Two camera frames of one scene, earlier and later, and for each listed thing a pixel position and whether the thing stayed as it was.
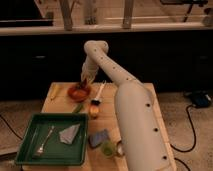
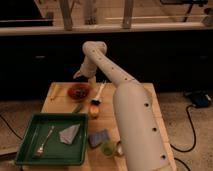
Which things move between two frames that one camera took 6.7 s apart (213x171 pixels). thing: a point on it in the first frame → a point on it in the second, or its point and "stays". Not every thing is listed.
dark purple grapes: x=82 y=86 → x=80 y=93
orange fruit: x=94 y=109 stays
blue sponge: x=97 y=138 stays
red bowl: x=79 y=95 stays
